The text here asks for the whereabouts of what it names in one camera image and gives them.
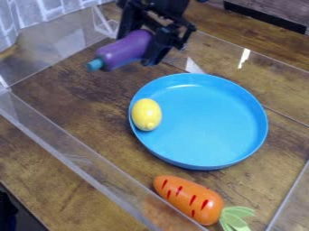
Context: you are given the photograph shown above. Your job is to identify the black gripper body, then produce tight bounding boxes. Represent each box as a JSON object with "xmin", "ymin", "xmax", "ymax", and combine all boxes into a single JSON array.
[{"xmin": 117, "ymin": 0, "xmax": 197, "ymax": 50}]

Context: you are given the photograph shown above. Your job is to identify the yellow toy lemon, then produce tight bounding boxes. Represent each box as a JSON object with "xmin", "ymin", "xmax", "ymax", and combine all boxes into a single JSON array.
[{"xmin": 130, "ymin": 98, "xmax": 163, "ymax": 131}]

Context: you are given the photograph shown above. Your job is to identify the purple toy eggplant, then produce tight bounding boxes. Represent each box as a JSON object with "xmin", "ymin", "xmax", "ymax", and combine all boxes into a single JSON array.
[{"xmin": 86, "ymin": 29, "xmax": 154, "ymax": 71}]

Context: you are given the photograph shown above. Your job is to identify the blue round tray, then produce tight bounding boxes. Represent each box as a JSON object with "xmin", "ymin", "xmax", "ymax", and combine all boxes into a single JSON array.
[{"xmin": 132, "ymin": 73, "xmax": 268, "ymax": 171}]

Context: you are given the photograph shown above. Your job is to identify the orange toy carrot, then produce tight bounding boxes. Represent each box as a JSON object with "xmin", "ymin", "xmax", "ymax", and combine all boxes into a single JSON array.
[{"xmin": 154, "ymin": 175, "xmax": 255, "ymax": 231}]

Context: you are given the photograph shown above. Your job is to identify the clear acrylic corner bracket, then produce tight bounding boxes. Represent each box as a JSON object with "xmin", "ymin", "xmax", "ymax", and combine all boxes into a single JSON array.
[{"xmin": 93, "ymin": 6, "xmax": 118, "ymax": 39}]

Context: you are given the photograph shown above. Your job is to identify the clear acrylic enclosure wall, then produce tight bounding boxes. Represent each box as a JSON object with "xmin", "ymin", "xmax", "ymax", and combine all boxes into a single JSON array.
[{"xmin": 0, "ymin": 0, "xmax": 309, "ymax": 231}]

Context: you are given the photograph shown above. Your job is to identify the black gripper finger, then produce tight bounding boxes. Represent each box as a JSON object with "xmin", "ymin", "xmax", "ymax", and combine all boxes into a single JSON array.
[
  {"xmin": 142, "ymin": 27, "xmax": 176, "ymax": 66},
  {"xmin": 118, "ymin": 3, "xmax": 141, "ymax": 39}
]

